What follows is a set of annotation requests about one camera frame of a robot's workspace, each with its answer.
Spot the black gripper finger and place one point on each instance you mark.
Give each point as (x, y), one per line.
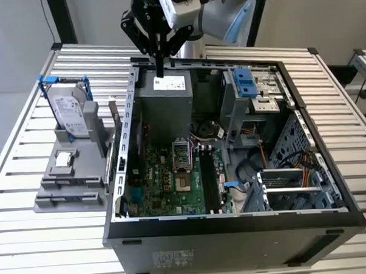
(137, 32)
(178, 40)

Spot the RAM stick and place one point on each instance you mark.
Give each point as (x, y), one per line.
(72, 180)
(68, 197)

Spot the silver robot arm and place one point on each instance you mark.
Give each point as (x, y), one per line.
(217, 17)

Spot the grey power supply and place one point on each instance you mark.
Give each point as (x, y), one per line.
(166, 113)

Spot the round black fan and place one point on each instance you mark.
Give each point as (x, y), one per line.
(207, 130)

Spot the hard disk in blue carrier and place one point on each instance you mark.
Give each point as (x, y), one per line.
(68, 111)

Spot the green graphics card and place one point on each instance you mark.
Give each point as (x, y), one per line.
(117, 136)

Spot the locking lever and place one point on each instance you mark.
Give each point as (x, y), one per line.
(191, 156)

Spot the grey parts rack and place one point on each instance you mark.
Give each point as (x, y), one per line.
(83, 159)

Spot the CPU socket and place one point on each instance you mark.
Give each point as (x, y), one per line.
(183, 181)

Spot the green motherboard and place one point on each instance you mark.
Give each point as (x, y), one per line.
(154, 180)

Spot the silver CPU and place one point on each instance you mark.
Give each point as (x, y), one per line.
(62, 160)

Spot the perforated metal disk bay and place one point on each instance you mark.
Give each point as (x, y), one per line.
(282, 175)

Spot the neighbouring metal table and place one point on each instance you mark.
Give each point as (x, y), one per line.
(363, 62)

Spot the black PC case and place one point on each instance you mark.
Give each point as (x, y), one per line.
(206, 248)

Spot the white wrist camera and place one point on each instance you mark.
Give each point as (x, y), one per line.
(180, 9)

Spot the black vertical post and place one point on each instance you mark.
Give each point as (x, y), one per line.
(258, 15)
(62, 21)

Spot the blue plastic drive bracket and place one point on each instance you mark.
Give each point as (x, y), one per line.
(244, 79)

